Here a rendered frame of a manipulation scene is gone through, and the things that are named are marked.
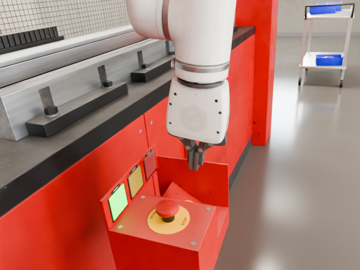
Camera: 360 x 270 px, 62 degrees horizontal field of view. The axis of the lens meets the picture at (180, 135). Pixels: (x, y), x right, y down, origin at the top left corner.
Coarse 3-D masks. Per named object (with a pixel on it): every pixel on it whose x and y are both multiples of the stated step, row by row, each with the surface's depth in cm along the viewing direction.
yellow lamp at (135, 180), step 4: (140, 168) 57; (136, 172) 56; (140, 172) 57; (132, 176) 55; (136, 176) 56; (140, 176) 58; (132, 180) 55; (136, 180) 56; (140, 180) 58; (132, 184) 55; (136, 184) 56; (140, 184) 58; (132, 188) 55; (136, 188) 56; (132, 192) 55; (136, 192) 57; (132, 196) 55
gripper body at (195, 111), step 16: (176, 80) 47; (224, 80) 48; (176, 96) 48; (192, 96) 46; (208, 96) 46; (224, 96) 46; (176, 112) 49; (192, 112) 48; (208, 112) 47; (224, 112) 47; (176, 128) 50; (192, 128) 49; (208, 128) 48; (224, 128) 48
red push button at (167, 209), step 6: (162, 204) 50; (168, 204) 49; (174, 204) 49; (156, 210) 49; (162, 210) 48; (168, 210) 48; (174, 210) 48; (162, 216) 48; (168, 216) 48; (174, 216) 50; (168, 222) 50
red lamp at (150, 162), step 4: (152, 152) 61; (148, 156) 60; (152, 156) 62; (144, 160) 59; (148, 160) 60; (152, 160) 62; (148, 164) 60; (152, 164) 62; (148, 168) 60; (152, 168) 62; (148, 172) 61; (152, 172) 62; (148, 176) 61
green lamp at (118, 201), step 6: (120, 186) 51; (120, 192) 51; (114, 198) 50; (120, 198) 51; (114, 204) 50; (120, 204) 51; (126, 204) 54; (114, 210) 50; (120, 210) 52; (114, 216) 50
